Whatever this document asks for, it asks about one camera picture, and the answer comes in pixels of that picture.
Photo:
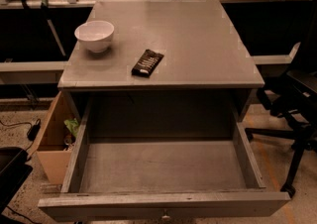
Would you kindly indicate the metal drawer knob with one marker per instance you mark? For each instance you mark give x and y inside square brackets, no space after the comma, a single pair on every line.
[165,216]

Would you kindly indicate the green snack bag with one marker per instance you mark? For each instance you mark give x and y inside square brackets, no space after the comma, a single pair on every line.
[72,126]

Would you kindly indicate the grey cabinet table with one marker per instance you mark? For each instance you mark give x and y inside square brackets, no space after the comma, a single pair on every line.
[205,78]

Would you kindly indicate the black snack bar wrapper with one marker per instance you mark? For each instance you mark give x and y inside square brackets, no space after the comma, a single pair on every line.
[147,63]

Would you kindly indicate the grey open drawer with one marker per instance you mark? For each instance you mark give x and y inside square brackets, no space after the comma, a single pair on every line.
[187,170]

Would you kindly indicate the black bin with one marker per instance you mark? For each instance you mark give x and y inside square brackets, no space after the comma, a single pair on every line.
[13,172]

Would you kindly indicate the cardboard box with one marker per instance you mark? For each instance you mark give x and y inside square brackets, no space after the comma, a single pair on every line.
[52,151]

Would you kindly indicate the white ceramic bowl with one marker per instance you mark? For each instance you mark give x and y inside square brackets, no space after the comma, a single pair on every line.
[95,36]

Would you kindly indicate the black power adapter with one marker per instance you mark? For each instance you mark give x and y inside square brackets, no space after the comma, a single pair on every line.
[34,130]

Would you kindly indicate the black office chair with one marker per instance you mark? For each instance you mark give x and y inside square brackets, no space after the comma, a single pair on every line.
[294,98]

